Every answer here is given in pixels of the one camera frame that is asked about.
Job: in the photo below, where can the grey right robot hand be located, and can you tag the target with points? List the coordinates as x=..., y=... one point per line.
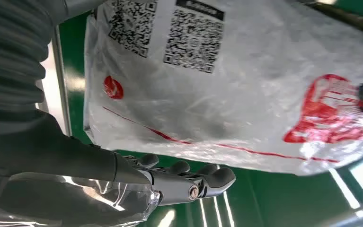
x=59, y=175

